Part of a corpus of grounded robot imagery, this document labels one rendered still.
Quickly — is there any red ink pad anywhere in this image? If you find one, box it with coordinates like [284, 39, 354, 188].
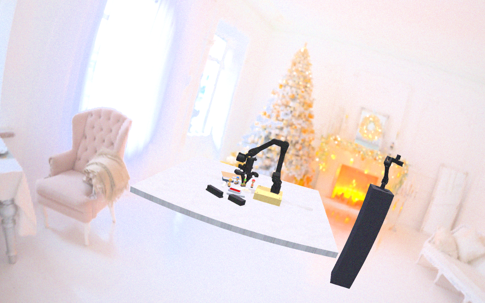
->
[228, 187, 242, 194]

